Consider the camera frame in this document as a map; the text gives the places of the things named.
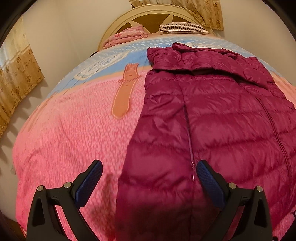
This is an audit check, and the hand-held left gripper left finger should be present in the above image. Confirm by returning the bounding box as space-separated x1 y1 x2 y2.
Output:
26 159 103 241

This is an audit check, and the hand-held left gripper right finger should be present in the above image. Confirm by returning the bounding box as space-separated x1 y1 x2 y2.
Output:
196 160 273 241

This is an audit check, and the magenta puffer jacket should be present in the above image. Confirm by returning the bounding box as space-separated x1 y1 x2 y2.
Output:
115 42 296 241

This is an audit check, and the bed with pink-blue bedspread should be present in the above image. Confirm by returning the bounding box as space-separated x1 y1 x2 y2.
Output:
13 32 296 241

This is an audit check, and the wide yellow floral curtain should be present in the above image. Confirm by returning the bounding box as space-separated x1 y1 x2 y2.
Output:
0 17 45 137

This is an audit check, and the folded pink floral quilt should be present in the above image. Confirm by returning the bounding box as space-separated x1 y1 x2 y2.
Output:
103 25 149 49

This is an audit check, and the striped pillow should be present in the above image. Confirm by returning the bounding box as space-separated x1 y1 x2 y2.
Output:
159 22 210 35

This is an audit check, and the yellow floral curtain panel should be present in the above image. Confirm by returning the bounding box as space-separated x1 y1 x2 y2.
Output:
185 0 225 31
128 0 162 5

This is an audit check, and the cream wooden bed headboard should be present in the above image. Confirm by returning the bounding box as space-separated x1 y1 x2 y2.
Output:
98 4 216 51

